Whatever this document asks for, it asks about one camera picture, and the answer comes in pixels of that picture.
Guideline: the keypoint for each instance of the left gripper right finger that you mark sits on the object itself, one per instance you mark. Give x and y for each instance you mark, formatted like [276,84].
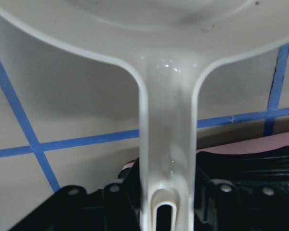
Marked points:
[217,206]

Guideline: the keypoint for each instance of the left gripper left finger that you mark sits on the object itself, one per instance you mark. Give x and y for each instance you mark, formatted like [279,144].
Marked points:
[122,200]

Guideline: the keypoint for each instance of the white plastic dustpan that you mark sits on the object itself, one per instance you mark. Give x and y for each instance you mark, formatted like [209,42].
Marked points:
[169,47]

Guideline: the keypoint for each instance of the black trash bag bin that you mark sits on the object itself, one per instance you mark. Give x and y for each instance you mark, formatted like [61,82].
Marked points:
[250,163]

